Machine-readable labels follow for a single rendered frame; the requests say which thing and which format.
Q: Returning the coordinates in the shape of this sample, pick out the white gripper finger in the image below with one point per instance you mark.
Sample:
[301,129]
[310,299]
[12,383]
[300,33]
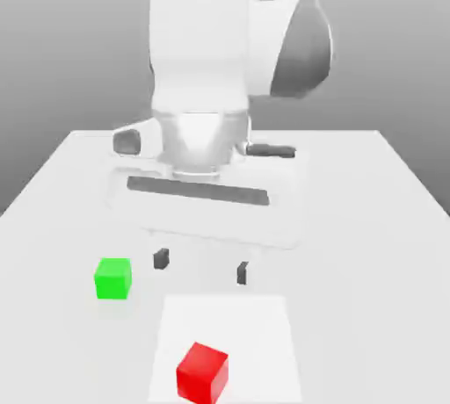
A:
[161,258]
[242,273]

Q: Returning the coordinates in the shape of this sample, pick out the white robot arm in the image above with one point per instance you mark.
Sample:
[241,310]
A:
[200,42]

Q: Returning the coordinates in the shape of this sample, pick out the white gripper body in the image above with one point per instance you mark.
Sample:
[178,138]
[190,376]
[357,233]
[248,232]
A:
[197,214]

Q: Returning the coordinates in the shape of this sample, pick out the small green cube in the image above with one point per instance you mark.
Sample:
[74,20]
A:
[112,279]

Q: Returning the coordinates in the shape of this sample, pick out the small red cube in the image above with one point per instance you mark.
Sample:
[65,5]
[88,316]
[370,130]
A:
[202,374]

